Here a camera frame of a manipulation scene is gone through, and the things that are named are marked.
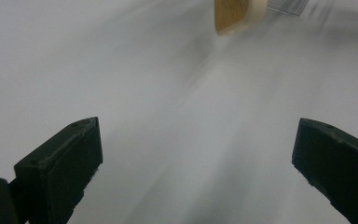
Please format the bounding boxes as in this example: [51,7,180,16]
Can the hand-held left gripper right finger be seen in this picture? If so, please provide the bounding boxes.
[291,117,358,224]

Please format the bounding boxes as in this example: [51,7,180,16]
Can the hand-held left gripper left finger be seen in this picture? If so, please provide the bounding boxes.
[10,116,104,224]

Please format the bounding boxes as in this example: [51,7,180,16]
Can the clear plastic ribbed tray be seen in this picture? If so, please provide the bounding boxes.
[266,0,310,17]

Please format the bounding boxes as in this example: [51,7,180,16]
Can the beige painted phone case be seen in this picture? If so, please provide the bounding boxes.
[213,0,269,37]

